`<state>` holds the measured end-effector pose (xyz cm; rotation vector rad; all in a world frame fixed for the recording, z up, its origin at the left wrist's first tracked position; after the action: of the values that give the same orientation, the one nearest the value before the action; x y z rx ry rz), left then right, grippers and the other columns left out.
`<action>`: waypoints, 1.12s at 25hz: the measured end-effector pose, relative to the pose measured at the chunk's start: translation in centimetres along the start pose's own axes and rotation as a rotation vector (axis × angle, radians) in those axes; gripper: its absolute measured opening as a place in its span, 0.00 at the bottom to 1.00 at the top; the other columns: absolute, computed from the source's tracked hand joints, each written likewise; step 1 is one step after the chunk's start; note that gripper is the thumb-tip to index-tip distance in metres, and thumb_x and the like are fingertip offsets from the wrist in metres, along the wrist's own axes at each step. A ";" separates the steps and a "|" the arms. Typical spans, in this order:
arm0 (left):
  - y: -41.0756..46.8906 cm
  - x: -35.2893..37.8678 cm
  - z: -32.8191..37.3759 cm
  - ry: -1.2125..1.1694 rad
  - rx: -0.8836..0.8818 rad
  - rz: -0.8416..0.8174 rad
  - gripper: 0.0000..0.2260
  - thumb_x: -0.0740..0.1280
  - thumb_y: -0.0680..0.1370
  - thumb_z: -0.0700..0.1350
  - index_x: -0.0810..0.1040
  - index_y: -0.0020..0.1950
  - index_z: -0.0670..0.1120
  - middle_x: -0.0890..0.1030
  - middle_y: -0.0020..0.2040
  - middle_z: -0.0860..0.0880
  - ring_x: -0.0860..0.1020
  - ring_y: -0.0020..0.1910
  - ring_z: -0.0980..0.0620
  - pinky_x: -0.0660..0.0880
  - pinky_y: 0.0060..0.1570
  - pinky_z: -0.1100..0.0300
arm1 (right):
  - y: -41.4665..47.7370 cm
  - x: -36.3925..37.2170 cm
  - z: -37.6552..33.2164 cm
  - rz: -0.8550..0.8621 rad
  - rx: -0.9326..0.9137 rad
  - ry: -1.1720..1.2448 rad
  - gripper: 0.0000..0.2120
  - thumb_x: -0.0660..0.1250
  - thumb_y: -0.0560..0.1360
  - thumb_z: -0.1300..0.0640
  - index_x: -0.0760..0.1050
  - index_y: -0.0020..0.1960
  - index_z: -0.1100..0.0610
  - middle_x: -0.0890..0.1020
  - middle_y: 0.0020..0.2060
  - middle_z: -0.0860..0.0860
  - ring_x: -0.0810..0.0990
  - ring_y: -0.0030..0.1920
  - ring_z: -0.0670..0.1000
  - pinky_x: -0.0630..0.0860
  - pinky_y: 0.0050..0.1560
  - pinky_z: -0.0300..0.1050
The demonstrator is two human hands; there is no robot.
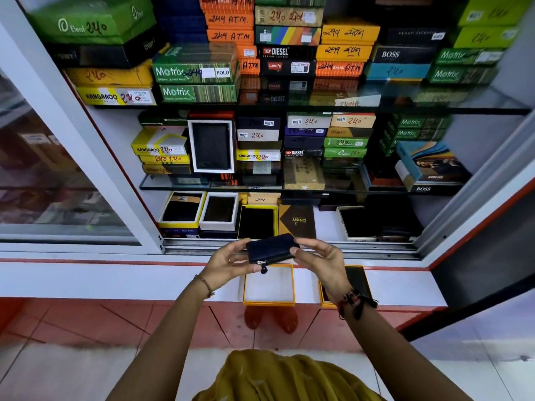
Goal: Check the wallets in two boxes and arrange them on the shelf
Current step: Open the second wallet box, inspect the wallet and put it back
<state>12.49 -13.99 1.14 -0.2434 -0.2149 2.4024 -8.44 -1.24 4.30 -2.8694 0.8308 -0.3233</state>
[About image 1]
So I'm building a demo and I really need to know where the beaded bracelet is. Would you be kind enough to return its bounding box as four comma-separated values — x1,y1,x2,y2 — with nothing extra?
193,274,216,299

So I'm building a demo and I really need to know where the dark green box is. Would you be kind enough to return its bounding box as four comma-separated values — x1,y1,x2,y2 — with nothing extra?
138,111,189,126

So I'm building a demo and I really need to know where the small green striped box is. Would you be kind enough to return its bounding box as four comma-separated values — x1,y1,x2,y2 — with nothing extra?
391,114,452,130
384,128,447,141

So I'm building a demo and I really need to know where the plain yellow box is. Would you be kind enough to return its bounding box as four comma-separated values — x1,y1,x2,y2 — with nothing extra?
65,60,154,88

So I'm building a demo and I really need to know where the dark blue wallet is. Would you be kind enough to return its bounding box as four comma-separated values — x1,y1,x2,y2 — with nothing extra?
245,233,300,275

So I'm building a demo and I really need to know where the black and white box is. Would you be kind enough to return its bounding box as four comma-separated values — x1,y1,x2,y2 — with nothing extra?
395,160,465,193

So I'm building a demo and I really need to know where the dark yellow box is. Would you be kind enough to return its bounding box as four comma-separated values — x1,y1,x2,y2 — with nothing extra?
142,164,193,175

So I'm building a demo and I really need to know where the white cabinet frame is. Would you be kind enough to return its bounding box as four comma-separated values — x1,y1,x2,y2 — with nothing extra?
414,108,535,270

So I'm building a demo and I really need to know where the person's foot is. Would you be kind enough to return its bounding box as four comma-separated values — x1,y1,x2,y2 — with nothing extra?
244,306,265,330
274,306,299,335

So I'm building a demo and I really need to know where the stack of dark blue boxes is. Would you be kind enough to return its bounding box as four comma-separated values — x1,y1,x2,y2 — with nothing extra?
157,0,208,43

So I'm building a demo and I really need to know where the brown box gold pattern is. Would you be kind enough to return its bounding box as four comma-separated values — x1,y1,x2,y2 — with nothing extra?
279,204,317,239

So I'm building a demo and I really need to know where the yellow garment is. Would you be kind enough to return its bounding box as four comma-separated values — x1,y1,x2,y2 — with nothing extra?
192,349,385,401

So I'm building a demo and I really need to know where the large lime green box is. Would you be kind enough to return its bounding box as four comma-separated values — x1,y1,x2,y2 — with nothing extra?
458,0,534,26

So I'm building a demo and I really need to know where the person's left foot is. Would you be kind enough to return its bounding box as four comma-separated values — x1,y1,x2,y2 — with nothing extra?
244,306,265,330

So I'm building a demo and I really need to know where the person's left forearm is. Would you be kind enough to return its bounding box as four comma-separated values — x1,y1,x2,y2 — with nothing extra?
106,283,214,401

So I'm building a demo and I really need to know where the dark glass panel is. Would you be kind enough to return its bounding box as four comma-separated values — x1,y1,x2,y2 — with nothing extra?
401,200,535,343

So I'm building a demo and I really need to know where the person's right foot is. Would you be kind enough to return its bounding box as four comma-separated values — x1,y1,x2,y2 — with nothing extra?
274,306,299,335

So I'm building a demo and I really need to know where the dark navy box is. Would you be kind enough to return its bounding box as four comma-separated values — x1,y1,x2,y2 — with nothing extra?
284,136,325,150

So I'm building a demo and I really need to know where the black thread wristband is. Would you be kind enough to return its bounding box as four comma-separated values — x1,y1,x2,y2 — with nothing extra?
336,288,379,321

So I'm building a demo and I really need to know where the yellow and white box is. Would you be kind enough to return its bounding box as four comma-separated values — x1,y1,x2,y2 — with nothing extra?
132,127,189,157

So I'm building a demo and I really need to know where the purple box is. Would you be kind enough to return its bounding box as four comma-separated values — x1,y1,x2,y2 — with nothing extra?
285,127,328,138

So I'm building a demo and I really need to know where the yellow box long label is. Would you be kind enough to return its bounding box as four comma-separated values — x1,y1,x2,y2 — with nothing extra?
236,149,281,163

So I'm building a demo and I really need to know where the black box white lettering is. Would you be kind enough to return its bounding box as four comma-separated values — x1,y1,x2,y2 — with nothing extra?
369,45,437,65

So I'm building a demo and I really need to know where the yellow open box tan card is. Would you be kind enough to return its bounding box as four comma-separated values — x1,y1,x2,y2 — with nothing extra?
158,190,208,229

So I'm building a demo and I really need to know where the grey handwritten box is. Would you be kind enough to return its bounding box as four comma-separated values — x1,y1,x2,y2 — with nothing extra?
237,129,280,143

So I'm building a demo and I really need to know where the peach handwritten box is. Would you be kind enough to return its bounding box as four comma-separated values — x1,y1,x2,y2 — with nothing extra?
330,113,377,129

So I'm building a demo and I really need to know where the black box small label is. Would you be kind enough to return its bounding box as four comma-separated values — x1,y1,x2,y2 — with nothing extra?
382,27,448,46

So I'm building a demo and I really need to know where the white handwritten box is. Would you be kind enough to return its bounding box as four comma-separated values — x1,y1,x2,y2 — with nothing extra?
287,114,332,129

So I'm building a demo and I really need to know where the dark blue flat box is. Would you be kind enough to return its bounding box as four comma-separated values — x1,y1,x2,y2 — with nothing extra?
160,226,201,238

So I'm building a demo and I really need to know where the yellow handwritten box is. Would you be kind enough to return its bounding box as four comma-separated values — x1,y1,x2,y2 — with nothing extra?
316,44,373,62
320,18,381,46

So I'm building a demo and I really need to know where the blue picture box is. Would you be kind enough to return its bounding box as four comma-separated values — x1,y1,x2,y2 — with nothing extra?
395,140,472,184

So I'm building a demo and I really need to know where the green striped box white label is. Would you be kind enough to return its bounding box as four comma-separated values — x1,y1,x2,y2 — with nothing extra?
152,43,239,85
435,47,505,66

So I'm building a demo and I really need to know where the yellow box white label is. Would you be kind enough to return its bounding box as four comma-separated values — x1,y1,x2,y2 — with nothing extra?
76,86,158,106

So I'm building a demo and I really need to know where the navy box white tag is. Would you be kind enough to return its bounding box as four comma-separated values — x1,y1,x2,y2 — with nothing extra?
237,116,281,130

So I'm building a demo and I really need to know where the sliding glass door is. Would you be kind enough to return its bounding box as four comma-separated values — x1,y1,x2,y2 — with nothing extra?
0,0,164,255

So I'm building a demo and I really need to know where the white framed wallet box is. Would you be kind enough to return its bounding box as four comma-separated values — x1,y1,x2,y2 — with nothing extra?
187,119,236,175

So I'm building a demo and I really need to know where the black box red patch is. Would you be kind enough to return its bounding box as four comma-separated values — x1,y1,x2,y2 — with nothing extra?
260,59,317,76

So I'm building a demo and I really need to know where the flat yellow box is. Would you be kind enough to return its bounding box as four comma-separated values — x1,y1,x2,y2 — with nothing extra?
139,154,192,165

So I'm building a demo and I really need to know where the person's right hand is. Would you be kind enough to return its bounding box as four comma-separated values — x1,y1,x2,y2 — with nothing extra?
289,237,353,305

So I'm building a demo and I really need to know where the olive handwritten box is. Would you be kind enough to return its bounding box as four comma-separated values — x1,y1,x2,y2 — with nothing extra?
255,6,325,28

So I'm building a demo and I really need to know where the orange ribbed box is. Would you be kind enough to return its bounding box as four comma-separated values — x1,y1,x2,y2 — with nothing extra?
315,61,365,78

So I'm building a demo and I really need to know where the person's left hand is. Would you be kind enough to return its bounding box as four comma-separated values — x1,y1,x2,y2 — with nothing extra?
200,237,263,294

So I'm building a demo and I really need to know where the dark box pale label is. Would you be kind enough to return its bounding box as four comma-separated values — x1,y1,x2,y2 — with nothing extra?
240,160,282,175

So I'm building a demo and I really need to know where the aluminium sliding track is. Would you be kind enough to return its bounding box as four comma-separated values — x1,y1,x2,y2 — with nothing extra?
163,238,421,261

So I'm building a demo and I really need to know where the white tiled ledge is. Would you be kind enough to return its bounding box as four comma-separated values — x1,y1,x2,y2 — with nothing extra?
0,252,448,307

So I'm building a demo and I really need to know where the multicolour striped box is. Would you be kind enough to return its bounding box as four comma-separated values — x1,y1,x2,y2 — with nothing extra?
255,25,322,46

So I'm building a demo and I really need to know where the white paper tag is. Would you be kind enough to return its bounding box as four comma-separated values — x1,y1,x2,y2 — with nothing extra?
334,94,382,107

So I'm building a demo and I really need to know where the yellow Balisi box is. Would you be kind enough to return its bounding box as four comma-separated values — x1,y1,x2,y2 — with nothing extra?
318,265,373,310
242,264,296,307

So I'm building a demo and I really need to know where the person's right forearm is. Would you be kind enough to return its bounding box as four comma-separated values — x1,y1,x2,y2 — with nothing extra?
341,300,473,401

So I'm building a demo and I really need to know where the stack of orange boxes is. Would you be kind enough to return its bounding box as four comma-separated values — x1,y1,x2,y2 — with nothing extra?
200,0,261,76

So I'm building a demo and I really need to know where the long black box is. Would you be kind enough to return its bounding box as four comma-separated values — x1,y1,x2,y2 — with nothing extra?
46,27,166,68

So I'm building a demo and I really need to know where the yellow-green open box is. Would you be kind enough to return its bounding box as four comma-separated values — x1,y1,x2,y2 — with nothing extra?
237,204,279,240

